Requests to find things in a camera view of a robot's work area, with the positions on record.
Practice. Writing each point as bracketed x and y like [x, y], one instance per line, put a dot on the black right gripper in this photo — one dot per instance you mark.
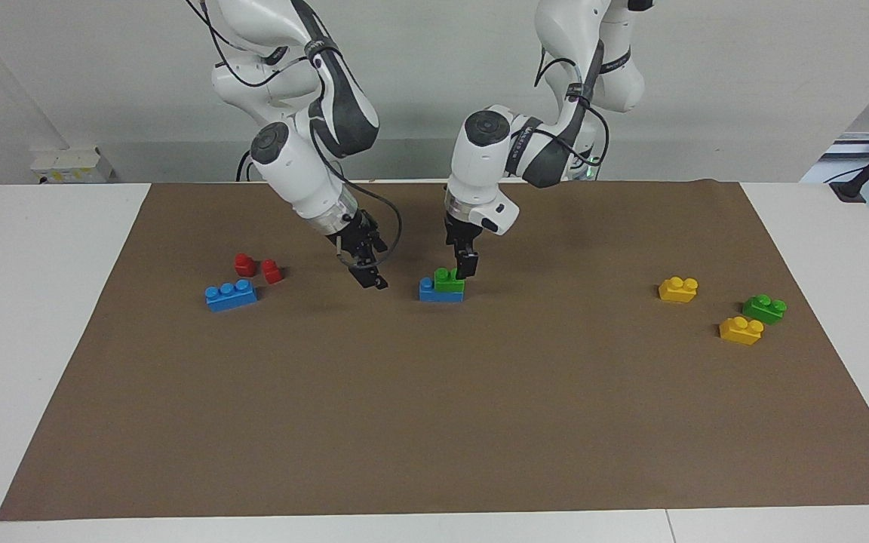
[359, 240]

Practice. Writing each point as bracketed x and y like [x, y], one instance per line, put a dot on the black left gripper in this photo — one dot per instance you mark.
[463, 230]

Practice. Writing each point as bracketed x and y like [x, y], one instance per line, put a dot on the white box with yellow label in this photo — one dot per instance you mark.
[71, 166]

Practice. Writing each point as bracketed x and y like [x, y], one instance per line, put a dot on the red one-stud block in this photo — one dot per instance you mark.
[272, 273]
[244, 265]

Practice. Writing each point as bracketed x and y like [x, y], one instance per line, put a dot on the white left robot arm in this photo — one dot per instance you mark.
[480, 158]

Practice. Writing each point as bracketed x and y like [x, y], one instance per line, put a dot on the blue three-stud block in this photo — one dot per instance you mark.
[438, 294]
[231, 296]

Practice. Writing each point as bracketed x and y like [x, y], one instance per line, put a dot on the yellow two-stud block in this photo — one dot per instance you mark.
[677, 291]
[740, 332]

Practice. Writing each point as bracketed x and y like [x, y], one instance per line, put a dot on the brown table mat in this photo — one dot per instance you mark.
[434, 407]

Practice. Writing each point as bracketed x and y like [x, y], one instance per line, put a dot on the green two-stud block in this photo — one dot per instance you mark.
[448, 283]
[763, 311]

